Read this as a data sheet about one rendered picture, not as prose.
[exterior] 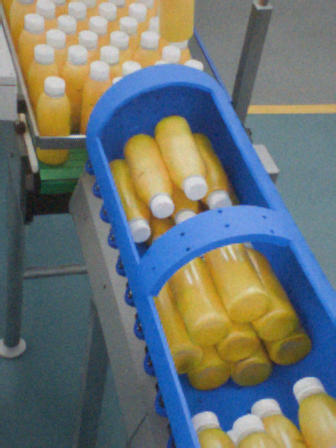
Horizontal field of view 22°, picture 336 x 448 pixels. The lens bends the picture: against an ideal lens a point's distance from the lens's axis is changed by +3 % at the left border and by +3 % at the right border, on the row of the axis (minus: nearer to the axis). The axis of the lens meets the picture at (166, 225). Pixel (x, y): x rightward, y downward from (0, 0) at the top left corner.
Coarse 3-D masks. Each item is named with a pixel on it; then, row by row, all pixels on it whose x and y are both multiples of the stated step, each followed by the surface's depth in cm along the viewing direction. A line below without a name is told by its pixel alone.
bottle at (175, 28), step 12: (168, 0) 164; (180, 0) 164; (192, 0) 166; (168, 12) 166; (180, 12) 165; (192, 12) 167; (168, 24) 167; (180, 24) 167; (192, 24) 169; (168, 36) 169; (180, 36) 169
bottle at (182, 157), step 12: (168, 120) 156; (180, 120) 156; (156, 132) 156; (168, 132) 153; (180, 132) 153; (168, 144) 152; (180, 144) 150; (192, 144) 151; (168, 156) 151; (180, 156) 148; (192, 156) 148; (168, 168) 150; (180, 168) 147; (192, 168) 147; (204, 168) 148; (180, 180) 147
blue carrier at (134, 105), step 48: (144, 96) 160; (192, 96) 162; (96, 144) 155; (240, 144) 144; (240, 192) 162; (192, 240) 125; (240, 240) 124; (288, 240) 127; (144, 288) 128; (288, 288) 144; (288, 384) 137; (192, 432) 110
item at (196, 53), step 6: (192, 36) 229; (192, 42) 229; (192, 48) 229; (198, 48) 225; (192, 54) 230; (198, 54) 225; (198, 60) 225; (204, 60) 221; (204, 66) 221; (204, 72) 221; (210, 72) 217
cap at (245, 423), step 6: (240, 420) 114; (246, 420) 114; (252, 420) 114; (258, 420) 115; (234, 426) 115; (240, 426) 114; (246, 426) 114; (252, 426) 114; (258, 426) 114; (234, 432) 115; (240, 432) 114
